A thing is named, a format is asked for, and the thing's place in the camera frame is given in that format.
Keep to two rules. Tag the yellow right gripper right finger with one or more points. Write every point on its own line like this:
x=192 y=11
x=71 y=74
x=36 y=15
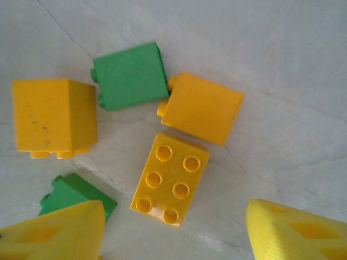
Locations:
x=284 y=238

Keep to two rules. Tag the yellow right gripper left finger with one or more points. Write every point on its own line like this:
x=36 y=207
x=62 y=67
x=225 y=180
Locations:
x=54 y=235

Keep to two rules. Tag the green lego brick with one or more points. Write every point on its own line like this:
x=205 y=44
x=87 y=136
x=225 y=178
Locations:
x=130 y=75
x=76 y=192

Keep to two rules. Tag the long yellow lego brick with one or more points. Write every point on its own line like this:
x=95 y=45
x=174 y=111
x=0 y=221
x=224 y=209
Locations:
x=169 y=181

